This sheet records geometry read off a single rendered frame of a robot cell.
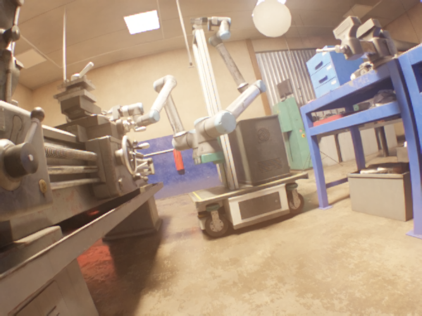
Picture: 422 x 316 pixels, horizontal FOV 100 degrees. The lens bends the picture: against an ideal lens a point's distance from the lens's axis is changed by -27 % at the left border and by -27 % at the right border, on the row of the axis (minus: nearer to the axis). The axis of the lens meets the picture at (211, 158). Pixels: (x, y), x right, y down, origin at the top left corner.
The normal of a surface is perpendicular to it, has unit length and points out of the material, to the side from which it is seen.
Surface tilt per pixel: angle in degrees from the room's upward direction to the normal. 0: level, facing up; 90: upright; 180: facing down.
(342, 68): 90
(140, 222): 90
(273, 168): 90
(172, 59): 90
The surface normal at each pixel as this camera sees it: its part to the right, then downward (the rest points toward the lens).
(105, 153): 0.09, -0.04
